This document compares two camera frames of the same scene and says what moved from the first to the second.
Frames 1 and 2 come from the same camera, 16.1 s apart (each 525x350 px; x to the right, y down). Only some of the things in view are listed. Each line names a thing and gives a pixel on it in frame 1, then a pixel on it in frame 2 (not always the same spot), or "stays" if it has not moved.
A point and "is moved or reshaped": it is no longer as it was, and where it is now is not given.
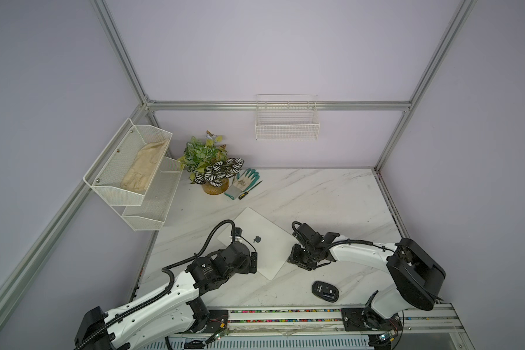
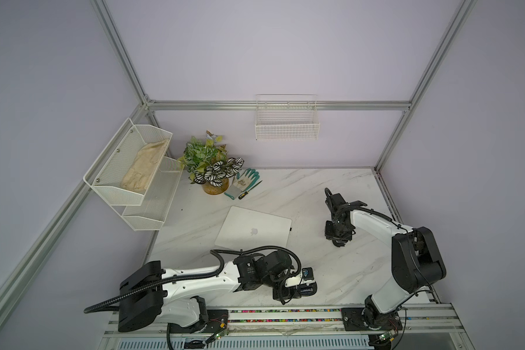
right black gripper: (294, 257) → (329, 235)
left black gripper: (246, 268) → (285, 294)
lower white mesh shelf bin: (157, 200) stays
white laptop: (272, 244) is moved or reshaped
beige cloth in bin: (138, 175) stays
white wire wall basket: (286, 117) stays
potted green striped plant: (208, 165) stays
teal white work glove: (242, 183) stays
